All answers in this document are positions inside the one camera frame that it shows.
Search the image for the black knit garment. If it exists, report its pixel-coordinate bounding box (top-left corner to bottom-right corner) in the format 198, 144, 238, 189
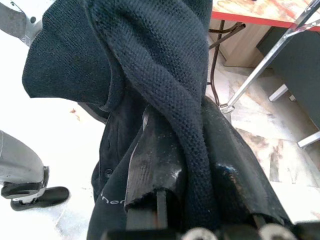
21, 0, 221, 231

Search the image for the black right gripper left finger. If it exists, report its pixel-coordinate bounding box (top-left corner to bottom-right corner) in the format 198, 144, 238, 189
123, 108, 187, 228

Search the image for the marble folding table red edge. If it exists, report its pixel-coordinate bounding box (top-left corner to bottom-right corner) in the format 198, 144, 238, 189
208, 0, 320, 106

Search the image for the black TV console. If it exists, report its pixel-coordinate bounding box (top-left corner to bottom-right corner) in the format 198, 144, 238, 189
256, 26, 320, 149

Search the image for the light wooden cabinet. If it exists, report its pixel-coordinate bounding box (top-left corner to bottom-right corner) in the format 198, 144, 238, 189
209, 18, 275, 69

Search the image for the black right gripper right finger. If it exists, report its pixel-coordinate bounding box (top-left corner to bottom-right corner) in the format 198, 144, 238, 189
199, 96, 293, 226

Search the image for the silver clothes rack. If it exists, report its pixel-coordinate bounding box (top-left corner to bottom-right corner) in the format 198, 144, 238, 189
219, 0, 320, 121

